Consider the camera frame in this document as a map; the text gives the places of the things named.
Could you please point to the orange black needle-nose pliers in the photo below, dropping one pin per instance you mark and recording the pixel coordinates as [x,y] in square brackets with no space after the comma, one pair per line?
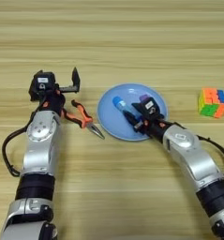
[82,117]

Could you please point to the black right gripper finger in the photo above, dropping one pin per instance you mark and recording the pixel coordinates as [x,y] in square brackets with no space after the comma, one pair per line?
[138,106]
[131,118]

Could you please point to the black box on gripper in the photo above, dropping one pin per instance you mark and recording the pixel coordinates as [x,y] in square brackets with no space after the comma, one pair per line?
[43,81]
[151,108]

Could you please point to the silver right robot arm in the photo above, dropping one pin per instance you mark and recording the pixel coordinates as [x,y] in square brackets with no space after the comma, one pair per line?
[197,162]

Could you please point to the blue round plate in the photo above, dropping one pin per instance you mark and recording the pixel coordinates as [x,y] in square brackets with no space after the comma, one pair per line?
[113,125]

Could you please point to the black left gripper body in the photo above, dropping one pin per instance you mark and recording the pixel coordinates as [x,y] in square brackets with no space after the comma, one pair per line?
[52,100]

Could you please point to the blue glue stick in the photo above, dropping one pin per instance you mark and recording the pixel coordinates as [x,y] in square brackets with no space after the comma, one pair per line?
[121,103]

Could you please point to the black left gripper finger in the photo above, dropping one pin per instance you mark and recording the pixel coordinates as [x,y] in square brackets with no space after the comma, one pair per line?
[75,79]
[39,72]

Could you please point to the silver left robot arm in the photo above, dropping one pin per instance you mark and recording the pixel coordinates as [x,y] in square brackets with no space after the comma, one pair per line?
[38,150]

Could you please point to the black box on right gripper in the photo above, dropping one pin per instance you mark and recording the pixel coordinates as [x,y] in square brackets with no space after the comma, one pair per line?
[151,108]

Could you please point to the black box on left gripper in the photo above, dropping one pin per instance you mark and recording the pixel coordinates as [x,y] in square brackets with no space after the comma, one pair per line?
[43,81]

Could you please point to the colourful puzzle cube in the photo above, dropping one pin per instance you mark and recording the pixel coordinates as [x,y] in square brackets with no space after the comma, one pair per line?
[212,102]

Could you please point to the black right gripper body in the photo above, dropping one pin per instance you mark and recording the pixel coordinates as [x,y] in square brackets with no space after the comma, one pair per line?
[154,128]

